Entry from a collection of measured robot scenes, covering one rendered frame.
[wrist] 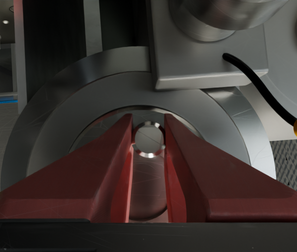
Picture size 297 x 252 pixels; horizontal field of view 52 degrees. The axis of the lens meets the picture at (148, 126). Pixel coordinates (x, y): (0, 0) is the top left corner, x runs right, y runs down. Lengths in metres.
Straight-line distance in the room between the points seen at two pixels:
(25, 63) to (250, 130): 0.13
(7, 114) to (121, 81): 0.39
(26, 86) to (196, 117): 0.10
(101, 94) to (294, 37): 0.11
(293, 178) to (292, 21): 0.23
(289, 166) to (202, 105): 0.25
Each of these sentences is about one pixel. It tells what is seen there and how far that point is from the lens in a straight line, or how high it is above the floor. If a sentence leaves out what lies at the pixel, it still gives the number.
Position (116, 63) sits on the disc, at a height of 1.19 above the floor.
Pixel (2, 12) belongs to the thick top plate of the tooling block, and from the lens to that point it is 0.49.
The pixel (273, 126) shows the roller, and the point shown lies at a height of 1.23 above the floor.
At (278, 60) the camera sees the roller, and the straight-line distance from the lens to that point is 0.19.
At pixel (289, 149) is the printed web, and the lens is 0.39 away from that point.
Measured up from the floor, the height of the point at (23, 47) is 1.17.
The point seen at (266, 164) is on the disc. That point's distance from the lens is 0.18.
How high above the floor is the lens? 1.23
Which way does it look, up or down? 5 degrees down
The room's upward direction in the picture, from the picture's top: 175 degrees clockwise
